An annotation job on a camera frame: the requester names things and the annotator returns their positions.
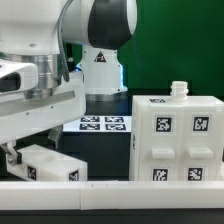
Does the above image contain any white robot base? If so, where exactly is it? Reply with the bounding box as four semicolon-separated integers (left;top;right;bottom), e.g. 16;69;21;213
77;46;128;101

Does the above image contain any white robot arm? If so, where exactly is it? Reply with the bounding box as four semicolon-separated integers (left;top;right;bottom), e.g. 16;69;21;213
0;0;137;165

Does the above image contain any white marker sheet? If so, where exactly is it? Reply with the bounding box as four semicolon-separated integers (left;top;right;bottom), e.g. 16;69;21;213
63;115;131;133

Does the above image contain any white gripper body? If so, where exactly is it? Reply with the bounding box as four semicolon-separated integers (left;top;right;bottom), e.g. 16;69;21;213
0;72;86;144

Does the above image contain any white front fence bar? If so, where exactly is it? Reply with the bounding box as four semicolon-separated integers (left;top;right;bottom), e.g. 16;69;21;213
0;181;224;210

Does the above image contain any white cabinet door panel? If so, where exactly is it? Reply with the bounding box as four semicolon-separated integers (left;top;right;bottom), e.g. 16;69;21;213
178;106;224;182
138;107;183;182

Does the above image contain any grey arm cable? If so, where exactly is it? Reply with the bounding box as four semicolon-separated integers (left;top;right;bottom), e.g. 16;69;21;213
55;0;75;84

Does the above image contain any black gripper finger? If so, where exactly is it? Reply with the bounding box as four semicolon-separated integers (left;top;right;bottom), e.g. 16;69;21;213
0;141;22;166
48;125;63;148

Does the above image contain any white cabinet top block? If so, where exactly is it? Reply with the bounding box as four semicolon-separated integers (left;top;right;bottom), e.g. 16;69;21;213
6;144;88;182

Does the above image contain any white cabinet body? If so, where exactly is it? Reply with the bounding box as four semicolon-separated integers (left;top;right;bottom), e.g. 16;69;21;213
129;81;224;182

